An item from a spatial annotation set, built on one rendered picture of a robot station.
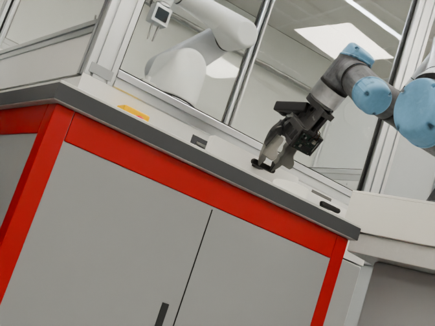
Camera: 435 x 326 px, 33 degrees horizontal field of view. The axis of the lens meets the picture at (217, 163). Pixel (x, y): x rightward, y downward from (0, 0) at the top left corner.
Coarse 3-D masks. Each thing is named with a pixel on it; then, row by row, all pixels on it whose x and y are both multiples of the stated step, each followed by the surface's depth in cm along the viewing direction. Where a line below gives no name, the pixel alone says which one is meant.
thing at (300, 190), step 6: (276, 180) 138; (282, 180) 137; (288, 180) 136; (282, 186) 136; (288, 186) 136; (294, 186) 136; (300, 186) 136; (294, 192) 136; (300, 192) 136; (306, 192) 138; (306, 198) 138
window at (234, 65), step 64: (192, 0) 185; (256, 0) 197; (320, 0) 210; (384, 0) 224; (128, 64) 176; (192, 64) 186; (256, 64) 197; (320, 64) 210; (384, 64) 224; (256, 128) 197; (320, 128) 210
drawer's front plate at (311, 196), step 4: (308, 196) 204; (312, 196) 204; (316, 196) 205; (308, 200) 204; (312, 200) 204; (316, 200) 205; (320, 200) 206; (324, 200) 207; (332, 204) 209; (336, 204) 210; (340, 208) 211; (340, 212) 211; (344, 212) 211; (344, 216) 212; (348, 240) 213; (348, 244) 213
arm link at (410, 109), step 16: (432, 48) 144; (432, 64) 142; (416, 80) 139; (432, 80) 136; (400, 96) 141; (416, 96) 138; (432, 96) 134; (400, 112) 140; (416, 112) 137; (432, 112) 134; (400, 128) 139; (416, 128) 136; (432, 128) 134; (416, 144) 140; (432, 144) 137
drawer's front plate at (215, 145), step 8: (216, 136) 177; (208, 144) 177; (216, 144) 177; (224, 144) 178; (232, 144) 180; (216, 152) 177; (224, 152) 178; (232, 152) 180; (240, 152) 181; (248, 152) 182; (232, 160) 180; (240, 160) 181; (248, 160) 182; (248, 168) 182; (256, 168) 184; (280, 168) 188; (264, 176) 185; (272, 176) 187; (280, 176) 188; (288, 176) 190
